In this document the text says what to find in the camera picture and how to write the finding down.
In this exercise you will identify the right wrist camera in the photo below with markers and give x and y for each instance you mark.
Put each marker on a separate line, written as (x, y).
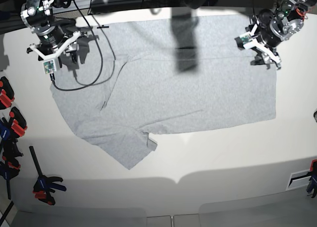
(52, 65)

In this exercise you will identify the blue clamp at right edge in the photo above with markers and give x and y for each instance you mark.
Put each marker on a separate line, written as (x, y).
(312, 186)

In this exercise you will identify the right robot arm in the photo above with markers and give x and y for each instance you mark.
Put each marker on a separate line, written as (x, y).
(40, 13)

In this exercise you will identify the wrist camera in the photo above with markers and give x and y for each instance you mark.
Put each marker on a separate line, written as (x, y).
(52, 65)
(245, 38)

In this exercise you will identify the lower orange black clamp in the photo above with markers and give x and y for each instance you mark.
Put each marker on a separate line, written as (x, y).
(15, 127)

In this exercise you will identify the upper orange black clamp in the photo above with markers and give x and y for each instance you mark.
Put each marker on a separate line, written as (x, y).
(6, 93)

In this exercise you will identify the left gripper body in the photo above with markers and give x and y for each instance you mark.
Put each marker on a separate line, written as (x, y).
(263, 39)

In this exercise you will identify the blue bar clamp on table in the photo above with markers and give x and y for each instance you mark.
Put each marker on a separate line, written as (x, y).
(44, 185)

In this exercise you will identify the orange black clamp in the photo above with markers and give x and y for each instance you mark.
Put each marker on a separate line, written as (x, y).
(15, 127)
(6, 93)

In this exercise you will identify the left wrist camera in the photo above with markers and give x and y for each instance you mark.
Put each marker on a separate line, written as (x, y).
(245, 38)

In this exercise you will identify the grey T-shirt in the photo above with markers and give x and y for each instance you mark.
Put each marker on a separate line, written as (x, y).
(164, 76)

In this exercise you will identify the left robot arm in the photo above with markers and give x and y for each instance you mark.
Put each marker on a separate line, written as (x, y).
(271, 27)

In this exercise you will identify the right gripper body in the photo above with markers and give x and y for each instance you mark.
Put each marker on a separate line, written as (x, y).
(53, 38)

